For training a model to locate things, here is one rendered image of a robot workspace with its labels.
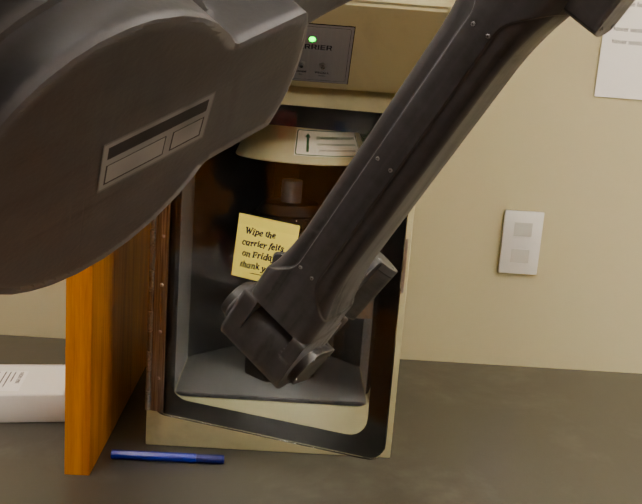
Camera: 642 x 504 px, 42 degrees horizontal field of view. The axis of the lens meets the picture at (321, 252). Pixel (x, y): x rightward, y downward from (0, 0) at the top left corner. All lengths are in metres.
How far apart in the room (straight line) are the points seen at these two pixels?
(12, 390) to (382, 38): 0.68
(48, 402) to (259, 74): 1.01
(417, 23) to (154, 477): 0.61
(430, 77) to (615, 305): 1.12
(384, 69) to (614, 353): 0.85
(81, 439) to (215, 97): 0.87
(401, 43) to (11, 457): 0.68
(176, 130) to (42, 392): 1.02
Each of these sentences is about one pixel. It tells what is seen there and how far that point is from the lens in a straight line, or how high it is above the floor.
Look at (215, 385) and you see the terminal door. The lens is 1.04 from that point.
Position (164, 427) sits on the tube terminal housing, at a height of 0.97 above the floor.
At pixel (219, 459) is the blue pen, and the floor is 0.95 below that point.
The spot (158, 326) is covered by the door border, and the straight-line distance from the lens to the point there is 1.05.
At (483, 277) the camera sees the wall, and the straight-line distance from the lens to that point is 1.52.
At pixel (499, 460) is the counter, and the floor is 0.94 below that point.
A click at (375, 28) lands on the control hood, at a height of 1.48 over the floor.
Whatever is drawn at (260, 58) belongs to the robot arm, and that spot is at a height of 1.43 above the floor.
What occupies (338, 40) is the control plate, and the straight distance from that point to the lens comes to 0.93.
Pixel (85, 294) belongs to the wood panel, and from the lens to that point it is 0.98.
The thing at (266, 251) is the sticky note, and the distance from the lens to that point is 0.97.
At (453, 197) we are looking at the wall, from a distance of 1.48.
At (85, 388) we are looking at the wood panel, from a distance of 1.02.
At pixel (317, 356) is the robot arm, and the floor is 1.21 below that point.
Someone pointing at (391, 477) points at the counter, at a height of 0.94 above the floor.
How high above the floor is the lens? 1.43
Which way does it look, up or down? 12 degrees down
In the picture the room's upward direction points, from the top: 4 degrees clockwise
